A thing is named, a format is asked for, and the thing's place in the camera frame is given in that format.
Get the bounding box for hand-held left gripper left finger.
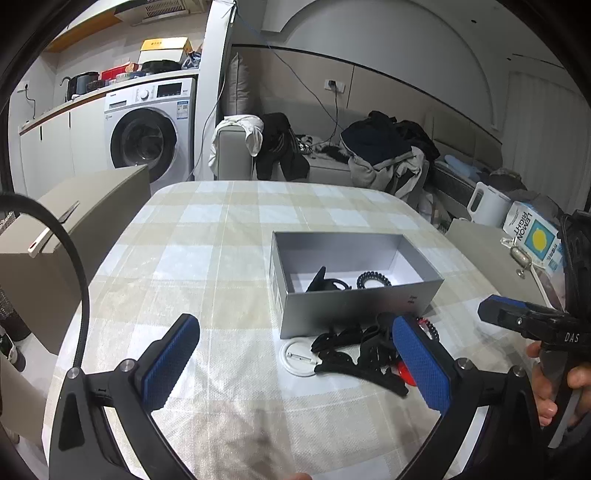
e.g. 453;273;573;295
48;314;201;480

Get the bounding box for white electric kettle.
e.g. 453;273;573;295
466;181;512;228

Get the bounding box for grey cardboard box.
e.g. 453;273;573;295
270;231;445;340

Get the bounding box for long black hair clip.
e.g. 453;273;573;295
314;351;411;398

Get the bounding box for grey pillow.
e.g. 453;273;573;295
224;52;259;118

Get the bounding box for grey sofa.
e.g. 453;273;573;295
217;124;509;222

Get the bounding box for black cable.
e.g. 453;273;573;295
0;194;90;374

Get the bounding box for range hood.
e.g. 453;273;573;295
115;0;208;26

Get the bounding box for black pot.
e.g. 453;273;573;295
60;71;100;100

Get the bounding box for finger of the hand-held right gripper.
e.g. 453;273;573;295
478;302;555;335
489;299;571;321

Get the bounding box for pile of dark clothes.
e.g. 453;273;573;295
341;111;441;208

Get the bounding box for lemon light carton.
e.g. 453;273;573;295
502;200;566;273

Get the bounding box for small black hair clip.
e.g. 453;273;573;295
305;267;352;292

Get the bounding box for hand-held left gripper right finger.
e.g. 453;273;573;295
392;316;546;480

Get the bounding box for white garment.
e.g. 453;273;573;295
208;115;265;174

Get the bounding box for white round badge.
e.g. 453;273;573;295
279;339;324;378

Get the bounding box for white washing machine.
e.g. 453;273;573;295
102;76;197;185

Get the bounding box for person's right hand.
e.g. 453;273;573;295
526;340;591;428

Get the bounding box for yellow cardboard box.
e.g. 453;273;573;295
140;38;194;63

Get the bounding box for white cabinet counter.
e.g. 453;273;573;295
18;69;199;195

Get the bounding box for light blue cloth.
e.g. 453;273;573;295
443;156;481;178

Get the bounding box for black striped garment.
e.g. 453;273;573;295
255;112;311;182

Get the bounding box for metal keychain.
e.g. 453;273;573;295
501;236;534;278

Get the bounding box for white stick tool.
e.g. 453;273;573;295
27;226;52;258

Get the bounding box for red round badge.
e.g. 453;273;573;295
396;362;419;387

